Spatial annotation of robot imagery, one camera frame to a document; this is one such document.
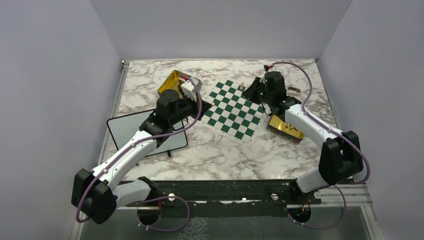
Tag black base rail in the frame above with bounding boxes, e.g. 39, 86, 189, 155
119, 179, 355, 219

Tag green white chess board mat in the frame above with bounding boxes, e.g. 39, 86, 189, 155
195, 77, 269, 148

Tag small whiteboard with stand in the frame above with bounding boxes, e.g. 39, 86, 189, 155
106, 109, 188, 158

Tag aluminium rail right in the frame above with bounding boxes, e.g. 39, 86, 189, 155
306, 184, 374, 208

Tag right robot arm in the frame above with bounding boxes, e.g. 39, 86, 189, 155
242, 71, 364, 204

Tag gold tin with dark pieces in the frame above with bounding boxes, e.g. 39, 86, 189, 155
157, 70, 202, 99

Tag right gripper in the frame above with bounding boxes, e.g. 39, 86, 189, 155
242, 76, 274, 105

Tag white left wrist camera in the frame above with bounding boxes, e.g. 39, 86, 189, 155
179, 77, 198, 102

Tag beige stapler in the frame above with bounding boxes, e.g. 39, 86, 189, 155
287, 86, 302, 96

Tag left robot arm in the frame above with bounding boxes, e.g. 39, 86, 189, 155
70, 89, 213, 225

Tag gold tin with light pieces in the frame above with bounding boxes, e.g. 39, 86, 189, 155
266, 115, 305, 144

